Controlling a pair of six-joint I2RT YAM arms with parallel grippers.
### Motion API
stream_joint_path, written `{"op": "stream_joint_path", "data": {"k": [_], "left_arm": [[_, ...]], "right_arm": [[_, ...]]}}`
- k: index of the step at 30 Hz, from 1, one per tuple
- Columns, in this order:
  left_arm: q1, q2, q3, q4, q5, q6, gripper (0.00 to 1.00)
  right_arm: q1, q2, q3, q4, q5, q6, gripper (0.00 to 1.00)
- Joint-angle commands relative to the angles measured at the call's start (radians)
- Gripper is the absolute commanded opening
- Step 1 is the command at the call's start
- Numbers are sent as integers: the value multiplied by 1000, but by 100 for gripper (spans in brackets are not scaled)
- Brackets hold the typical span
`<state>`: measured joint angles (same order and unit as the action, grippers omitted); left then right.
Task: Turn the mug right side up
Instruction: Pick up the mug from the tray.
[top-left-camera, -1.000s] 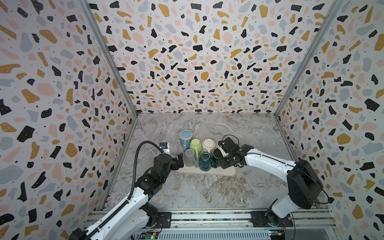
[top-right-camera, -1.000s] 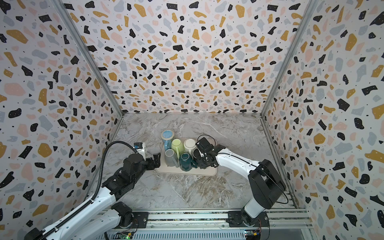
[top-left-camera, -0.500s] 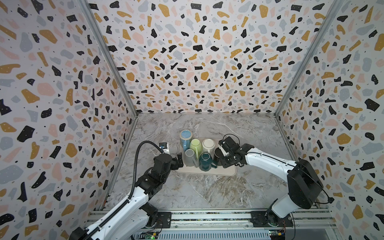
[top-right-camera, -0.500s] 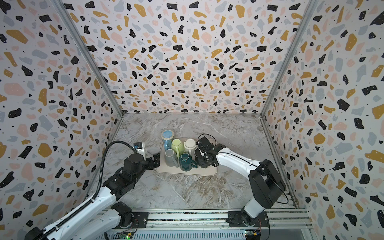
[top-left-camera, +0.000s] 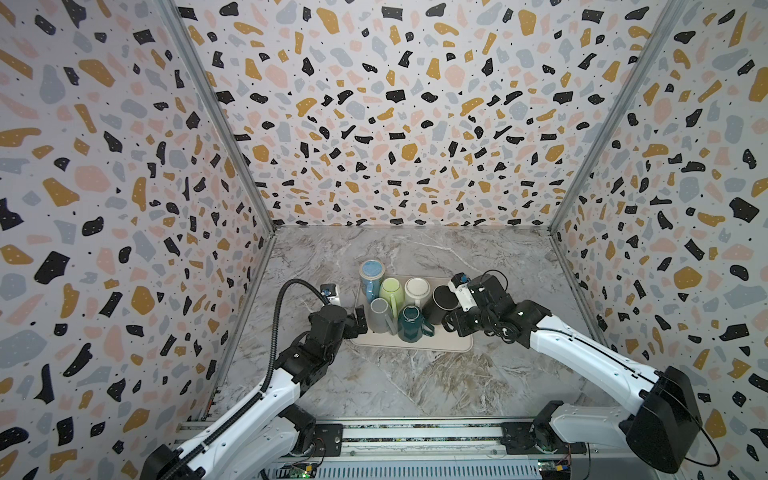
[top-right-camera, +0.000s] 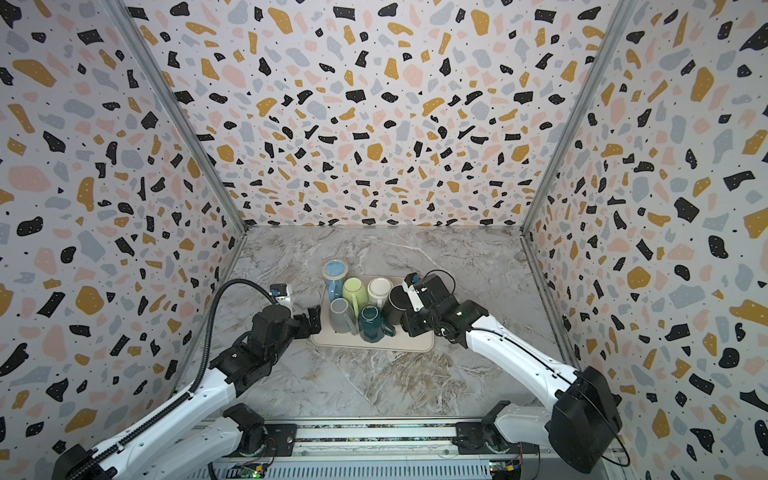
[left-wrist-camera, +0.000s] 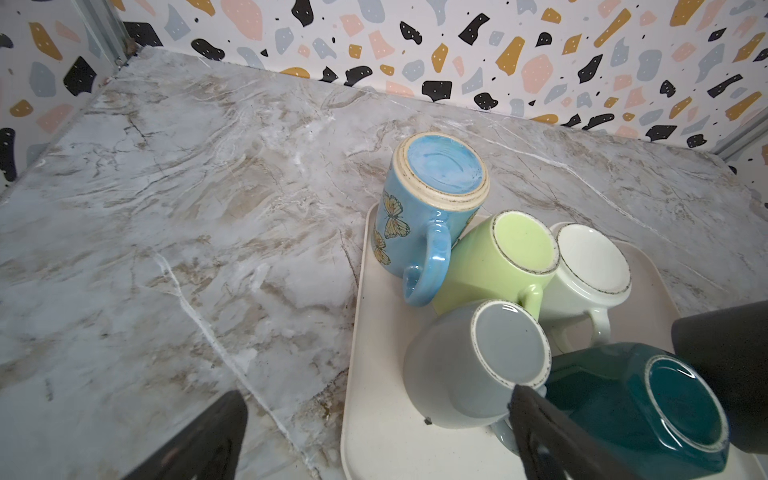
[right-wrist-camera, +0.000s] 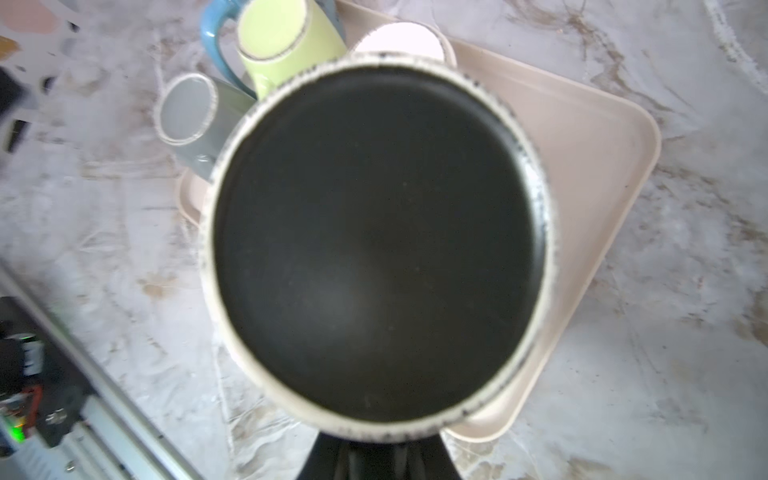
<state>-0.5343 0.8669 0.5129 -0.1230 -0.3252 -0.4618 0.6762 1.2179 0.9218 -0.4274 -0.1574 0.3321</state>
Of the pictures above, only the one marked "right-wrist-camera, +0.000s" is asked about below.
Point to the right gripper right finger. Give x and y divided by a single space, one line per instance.
425 459

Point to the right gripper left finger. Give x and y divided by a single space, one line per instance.
335 458

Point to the black mug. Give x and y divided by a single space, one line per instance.
378 246

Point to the grey mug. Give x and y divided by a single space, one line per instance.
195 116

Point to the light green mug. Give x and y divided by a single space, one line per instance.
277 39

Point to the white cream mug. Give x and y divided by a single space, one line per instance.
410 38

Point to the blue butterfly mug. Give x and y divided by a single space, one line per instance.
218 13

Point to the right circuit board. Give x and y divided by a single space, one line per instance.
42 390

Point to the beige plastic tray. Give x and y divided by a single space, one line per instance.
594 180

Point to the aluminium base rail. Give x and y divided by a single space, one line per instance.
112 440

